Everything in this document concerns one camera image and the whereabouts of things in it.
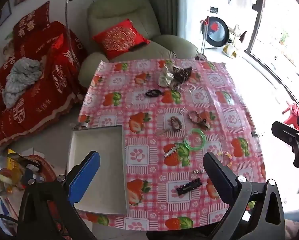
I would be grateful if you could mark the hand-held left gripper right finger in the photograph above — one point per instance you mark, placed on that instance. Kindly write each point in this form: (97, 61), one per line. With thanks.
(218, 175)

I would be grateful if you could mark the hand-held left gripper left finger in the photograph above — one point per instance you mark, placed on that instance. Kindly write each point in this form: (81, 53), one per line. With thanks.
(85, 177)

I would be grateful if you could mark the black beaded hair clip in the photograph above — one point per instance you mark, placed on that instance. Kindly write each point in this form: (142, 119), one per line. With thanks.
(189, 186)

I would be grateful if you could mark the white shallow box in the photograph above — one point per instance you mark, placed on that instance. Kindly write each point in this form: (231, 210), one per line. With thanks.
(109, 155)

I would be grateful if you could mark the green bangle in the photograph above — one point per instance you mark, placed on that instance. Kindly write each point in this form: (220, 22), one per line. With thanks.
(189, 148)

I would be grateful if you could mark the brown hair clip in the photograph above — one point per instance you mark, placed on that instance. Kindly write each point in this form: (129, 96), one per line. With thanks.
(204, 125)

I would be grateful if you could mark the white pearl hair clip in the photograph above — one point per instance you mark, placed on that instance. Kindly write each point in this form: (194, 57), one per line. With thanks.
(170, 152)

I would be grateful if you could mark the red plastic chair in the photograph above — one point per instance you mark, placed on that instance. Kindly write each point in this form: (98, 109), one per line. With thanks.
(290, 110)

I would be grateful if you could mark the black tablecloth clip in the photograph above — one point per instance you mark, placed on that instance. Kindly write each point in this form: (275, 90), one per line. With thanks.
(254, 133)

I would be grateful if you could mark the metal tablecloth clip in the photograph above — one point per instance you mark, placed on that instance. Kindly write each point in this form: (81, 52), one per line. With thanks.
(79, 126)

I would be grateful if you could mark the strawberry print tablecloth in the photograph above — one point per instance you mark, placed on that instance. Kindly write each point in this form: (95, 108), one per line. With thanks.
(139, 155)

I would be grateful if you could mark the person's leg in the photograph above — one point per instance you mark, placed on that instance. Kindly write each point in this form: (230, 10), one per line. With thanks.
(298, 230)

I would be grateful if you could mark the yellow plastic bag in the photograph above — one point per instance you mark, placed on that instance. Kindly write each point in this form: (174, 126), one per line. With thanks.
(13, 171)

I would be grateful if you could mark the red printed sofa cover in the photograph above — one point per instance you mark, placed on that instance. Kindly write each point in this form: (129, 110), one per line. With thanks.
(39, 100)

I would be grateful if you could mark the leopard print scrunchie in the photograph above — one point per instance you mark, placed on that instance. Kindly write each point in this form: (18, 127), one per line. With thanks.
(182, 73)

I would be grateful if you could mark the white scrunchie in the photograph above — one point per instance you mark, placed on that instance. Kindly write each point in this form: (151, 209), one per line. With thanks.
(165, 78)

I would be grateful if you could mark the grey knit blanket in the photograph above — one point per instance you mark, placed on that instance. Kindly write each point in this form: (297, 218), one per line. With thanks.
(22, 77)

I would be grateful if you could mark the white washing machine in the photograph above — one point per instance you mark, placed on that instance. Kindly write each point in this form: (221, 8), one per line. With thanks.
(215, 33)

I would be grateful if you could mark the red embroidered cushion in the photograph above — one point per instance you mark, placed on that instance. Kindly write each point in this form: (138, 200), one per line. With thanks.
(119, 38)

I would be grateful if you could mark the metal gooseneck stand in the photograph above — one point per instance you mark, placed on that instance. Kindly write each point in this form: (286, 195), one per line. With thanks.
(68, 17)

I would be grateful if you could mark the red printed pillow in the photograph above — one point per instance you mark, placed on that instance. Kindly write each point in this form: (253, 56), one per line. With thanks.
(32, 22)

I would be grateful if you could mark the green armchair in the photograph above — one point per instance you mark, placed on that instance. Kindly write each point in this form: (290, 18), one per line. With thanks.
(114, 7)

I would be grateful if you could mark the grey curtain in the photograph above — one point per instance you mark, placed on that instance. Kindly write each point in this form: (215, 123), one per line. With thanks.
(159, 5)

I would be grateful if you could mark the black window frame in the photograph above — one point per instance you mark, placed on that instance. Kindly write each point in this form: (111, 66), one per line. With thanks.
(258, 17)

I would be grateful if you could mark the dark picture frame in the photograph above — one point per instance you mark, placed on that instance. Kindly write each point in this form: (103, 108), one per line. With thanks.
(4, 13)

